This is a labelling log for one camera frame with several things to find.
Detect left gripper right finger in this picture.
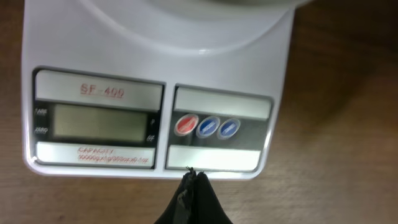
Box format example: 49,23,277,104
193,172,233,224

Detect white digital kitchen scale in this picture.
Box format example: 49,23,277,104
21,0,302,180

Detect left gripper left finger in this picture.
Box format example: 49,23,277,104
155,167,197,224

